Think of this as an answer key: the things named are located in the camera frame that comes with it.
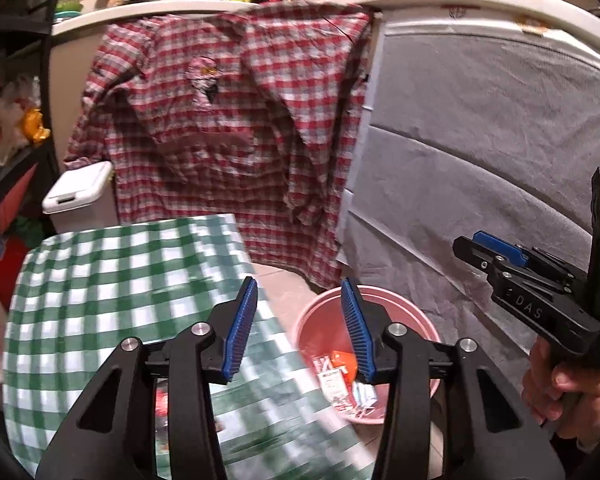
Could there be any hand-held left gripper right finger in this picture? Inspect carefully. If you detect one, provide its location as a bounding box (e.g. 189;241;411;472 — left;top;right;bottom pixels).
340;277;564;480

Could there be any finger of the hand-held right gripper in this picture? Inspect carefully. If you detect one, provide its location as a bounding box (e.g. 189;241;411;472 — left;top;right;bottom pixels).
452;236;568;293
472;231;573;281

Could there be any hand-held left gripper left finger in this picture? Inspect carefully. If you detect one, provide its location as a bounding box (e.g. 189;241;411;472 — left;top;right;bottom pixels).
35;276;259;480

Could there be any orange snack bag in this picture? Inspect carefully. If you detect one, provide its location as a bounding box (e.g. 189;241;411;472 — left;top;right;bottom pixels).
325;350;359;382

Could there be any pink plastic basin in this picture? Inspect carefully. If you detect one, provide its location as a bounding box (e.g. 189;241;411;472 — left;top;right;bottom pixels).
290;285;443;426

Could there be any person's right hand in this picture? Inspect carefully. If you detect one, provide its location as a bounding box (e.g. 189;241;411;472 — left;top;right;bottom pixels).
521;342;600;455

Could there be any white packet with red label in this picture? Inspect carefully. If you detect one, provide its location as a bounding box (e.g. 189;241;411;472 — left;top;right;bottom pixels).
317;367;349;404

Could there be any crumpled white wrapper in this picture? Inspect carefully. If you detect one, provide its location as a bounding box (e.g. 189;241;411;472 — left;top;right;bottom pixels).
352;382;379;409

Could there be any grey cloth cover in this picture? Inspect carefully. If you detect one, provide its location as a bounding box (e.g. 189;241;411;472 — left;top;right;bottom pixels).
335;7;600;396

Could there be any green checkered tablecloth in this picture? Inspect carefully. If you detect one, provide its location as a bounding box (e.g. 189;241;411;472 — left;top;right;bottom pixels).
2;214;377;480

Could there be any red plaid shirt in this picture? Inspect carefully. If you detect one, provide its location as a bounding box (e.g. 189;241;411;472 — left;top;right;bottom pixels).
62;2;376;283

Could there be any white lidded bin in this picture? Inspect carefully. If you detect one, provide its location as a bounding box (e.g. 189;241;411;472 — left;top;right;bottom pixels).
41;160;116;233

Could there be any red bag with blue label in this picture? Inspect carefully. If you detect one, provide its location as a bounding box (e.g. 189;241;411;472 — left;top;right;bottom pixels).
0;165;47;311

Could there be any yellow packet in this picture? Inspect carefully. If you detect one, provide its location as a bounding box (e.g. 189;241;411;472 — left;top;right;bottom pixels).
22;110;51;146

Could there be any black shelf rack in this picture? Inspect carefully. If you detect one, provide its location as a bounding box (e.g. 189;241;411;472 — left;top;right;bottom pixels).
0;0;63;233

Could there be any clear plastic bag of food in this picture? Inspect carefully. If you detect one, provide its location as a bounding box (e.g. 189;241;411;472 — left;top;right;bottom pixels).
0;80;41;171

